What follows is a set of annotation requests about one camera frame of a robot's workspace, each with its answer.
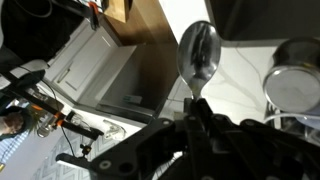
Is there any light wooden board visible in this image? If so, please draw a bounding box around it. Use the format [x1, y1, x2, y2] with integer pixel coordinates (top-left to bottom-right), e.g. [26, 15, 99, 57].
[103, 0, 132, 24]

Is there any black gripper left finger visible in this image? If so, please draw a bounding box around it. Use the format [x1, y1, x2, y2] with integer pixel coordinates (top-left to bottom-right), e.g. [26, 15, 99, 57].
[89, 98, 208, 180]

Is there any silver spoon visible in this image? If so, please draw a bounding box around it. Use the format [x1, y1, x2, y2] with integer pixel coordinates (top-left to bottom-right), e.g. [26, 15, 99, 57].
[176, 20, 223, 101]

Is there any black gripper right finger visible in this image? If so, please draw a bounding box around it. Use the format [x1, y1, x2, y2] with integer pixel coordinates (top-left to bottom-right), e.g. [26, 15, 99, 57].
[199, 98, 320, 180]

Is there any black rod with orange clips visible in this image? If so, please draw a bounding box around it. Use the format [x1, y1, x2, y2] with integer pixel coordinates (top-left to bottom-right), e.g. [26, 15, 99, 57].
[0, 71, 105, 142]

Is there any silver utensil cup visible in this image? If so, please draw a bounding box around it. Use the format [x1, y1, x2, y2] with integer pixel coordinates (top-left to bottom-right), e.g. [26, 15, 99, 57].
[262, 36, 320, 114]

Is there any white base cabinet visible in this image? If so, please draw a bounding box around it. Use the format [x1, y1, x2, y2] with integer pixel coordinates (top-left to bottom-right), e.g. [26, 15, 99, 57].
[33, 18, 148, 134]

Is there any black orange clamp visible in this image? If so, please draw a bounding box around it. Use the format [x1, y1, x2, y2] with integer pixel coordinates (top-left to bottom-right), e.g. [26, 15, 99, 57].
[87, 0, 102, 30]

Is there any stainless steel sink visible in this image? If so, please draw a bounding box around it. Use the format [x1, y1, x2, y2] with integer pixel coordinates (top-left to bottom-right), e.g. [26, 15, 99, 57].
[204, 0, 320, 44]

